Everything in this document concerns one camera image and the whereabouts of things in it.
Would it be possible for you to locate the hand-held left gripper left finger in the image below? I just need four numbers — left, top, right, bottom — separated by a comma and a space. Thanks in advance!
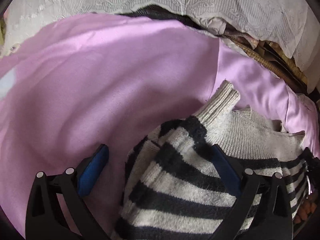
25, 144, 110, 240

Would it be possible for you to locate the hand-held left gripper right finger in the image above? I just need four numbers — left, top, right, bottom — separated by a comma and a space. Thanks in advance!
209, 144, 293, 240

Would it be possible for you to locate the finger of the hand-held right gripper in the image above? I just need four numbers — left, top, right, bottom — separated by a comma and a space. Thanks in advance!
303, 147, 320, 195

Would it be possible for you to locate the black grey striped sweater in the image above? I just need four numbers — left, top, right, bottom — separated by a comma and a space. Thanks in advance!
110, 80, 316, 240

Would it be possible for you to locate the purple bed sheet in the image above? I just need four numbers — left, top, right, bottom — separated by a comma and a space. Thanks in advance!
0, 12, 320, 240

